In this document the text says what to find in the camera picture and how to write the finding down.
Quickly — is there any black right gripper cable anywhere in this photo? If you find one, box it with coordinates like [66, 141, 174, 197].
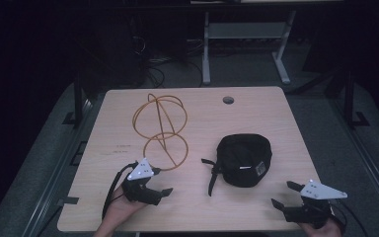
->
[329, 198, 370, 237]

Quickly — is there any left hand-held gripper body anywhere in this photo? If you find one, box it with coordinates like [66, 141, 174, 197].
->
[121, 157, 164, 206]

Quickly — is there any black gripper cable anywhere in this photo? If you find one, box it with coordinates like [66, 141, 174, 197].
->
[329, 198, 370, 237]
[101, 161, 139, 220]

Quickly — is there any white metal desk frame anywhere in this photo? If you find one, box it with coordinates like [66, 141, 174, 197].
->
[201, 9, 298, 86]

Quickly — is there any person's right hand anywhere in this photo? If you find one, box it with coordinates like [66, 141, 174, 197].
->
[296, 216, 343, 237]

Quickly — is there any black metal stand post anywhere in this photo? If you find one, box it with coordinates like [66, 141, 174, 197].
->
[62, 70, 85, 127]
[342, 67, 371, 128]

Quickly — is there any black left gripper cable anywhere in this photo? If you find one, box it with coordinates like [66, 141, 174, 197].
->
[101, 161, 139, 220]

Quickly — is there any tangle of black floor cables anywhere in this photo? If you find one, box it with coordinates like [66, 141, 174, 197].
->
[129, 34, 205, 89]

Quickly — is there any orange wire sphere frame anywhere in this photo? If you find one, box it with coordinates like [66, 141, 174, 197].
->
[131, 93, 190, 172]

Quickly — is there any person's left hand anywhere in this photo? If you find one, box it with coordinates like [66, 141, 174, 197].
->
[106, 185, 147, 229]

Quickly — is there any grey aluminium floor rail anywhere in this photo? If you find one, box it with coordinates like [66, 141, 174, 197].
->
[330, 98, 379, 229]
[21, 97, 95, 237]

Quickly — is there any black cap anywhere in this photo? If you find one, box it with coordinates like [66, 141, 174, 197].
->
[200, 132, 273, 198]

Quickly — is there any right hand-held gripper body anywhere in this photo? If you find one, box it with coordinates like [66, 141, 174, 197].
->
[283, 179, 348, 229]

